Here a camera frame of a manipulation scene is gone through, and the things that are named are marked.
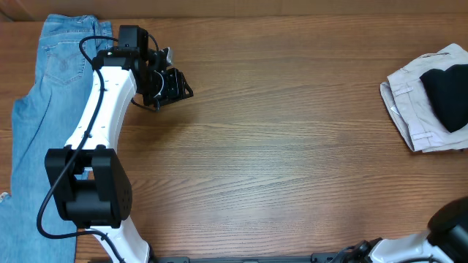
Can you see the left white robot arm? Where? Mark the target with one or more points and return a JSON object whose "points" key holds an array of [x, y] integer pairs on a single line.
{"points": [[87, 181]]}

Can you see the beige cargo shorts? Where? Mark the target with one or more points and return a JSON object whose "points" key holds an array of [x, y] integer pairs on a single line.
{"points": [[409, 107]]}

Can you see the black t-shirt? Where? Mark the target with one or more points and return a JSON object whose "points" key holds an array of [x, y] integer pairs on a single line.
{"points": [[447, 93]]}

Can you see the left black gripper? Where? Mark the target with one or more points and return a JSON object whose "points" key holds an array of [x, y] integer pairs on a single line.
{"points": [[176, 89]]}

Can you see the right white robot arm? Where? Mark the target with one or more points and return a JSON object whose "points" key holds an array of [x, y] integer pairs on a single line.
{"points": [[445, 240]]}

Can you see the blue denim jeans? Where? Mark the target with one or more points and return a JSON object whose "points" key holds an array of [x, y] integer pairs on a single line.
{"points": [[45, 118]]}

